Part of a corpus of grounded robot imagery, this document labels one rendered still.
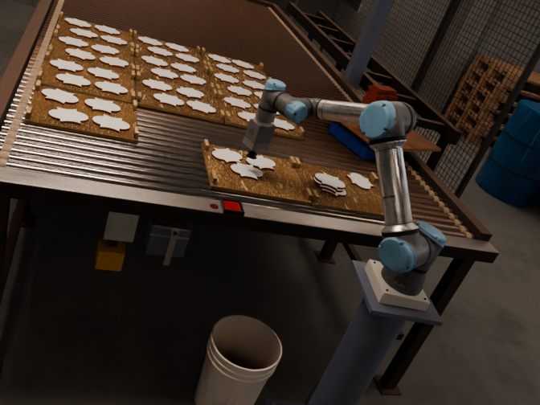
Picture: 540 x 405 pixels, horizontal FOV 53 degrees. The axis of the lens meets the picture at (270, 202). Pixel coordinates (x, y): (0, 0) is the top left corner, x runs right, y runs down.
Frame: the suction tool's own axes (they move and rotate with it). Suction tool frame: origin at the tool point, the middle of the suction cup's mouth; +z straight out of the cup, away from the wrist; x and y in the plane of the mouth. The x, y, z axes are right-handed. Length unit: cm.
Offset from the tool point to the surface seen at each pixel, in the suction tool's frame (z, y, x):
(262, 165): 6.4, -10.0, -2.3
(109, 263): 36, 57, 8
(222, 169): 7.4, 10.0, -3.0
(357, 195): 7, -44, 24
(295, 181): 7.4, -19.4, 9.4
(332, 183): 4.4, -32.6, 17.8
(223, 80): 7, -51, -91
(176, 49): 6, -44, -134
